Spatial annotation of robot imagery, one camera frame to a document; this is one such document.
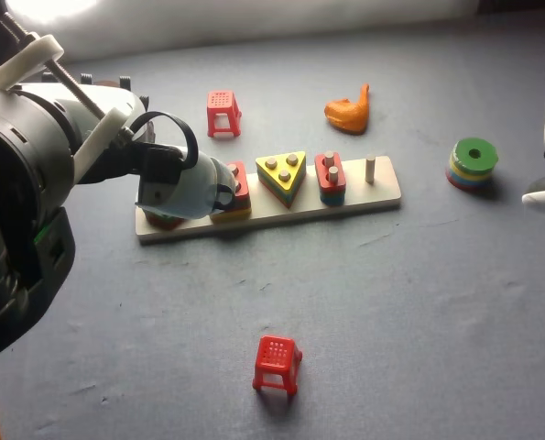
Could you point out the wooden peg base board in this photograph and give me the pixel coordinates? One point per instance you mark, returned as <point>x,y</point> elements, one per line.
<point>368,197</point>

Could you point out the rainbow ring stack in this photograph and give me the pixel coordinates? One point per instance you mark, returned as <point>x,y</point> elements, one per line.
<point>471,167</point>

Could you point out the oblong block stack red top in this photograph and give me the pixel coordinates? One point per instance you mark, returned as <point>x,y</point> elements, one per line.
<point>330,190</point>

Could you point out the grey table cloth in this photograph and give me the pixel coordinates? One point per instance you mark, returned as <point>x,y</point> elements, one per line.
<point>391,298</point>

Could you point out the triangle block stack yellow top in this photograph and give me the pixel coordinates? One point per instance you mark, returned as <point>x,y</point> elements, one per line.
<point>279,183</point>

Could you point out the square block stack red top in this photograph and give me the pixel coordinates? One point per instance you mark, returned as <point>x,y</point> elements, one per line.
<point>242,201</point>

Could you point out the red toy plastic stool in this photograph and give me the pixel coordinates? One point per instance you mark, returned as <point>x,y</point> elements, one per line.
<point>276,357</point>
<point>224,107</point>

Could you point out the orange toy chicken leg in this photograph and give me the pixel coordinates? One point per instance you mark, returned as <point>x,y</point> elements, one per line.
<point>347,114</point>

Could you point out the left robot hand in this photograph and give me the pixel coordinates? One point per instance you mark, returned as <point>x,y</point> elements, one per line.
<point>189,192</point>

